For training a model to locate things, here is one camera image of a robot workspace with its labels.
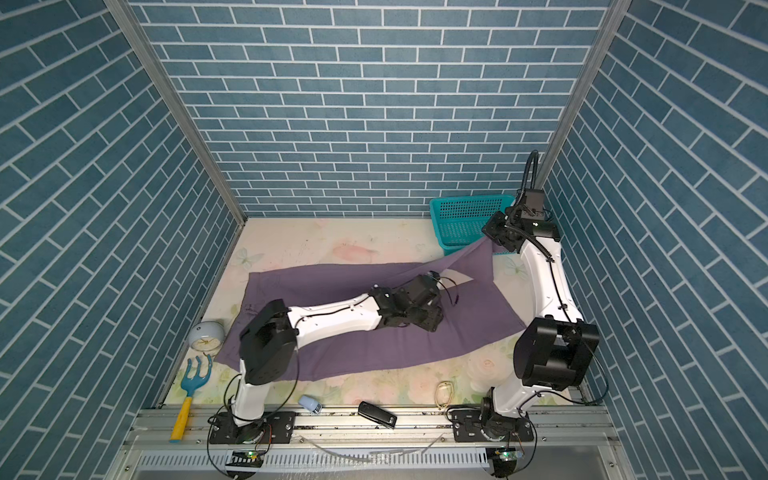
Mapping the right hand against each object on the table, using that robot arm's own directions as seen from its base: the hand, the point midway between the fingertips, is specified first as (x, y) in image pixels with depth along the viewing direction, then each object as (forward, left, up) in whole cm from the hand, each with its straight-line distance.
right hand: (486, 223), depth 84 cm
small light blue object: (-45, +45, -25) cm, 68 cm away
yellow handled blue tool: (-42, +80, -25) cm, 94 cm away
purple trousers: (-15, -3, -23) cm, 27 cm away
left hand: (-21, +12, -17) cm, 30 cm away
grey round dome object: (-32, +77, -18) cm, 85 cm away
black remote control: (-46, +27, -24) cm, 58 cm away
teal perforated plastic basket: (+25, +3, -24) cm, 35 cm away
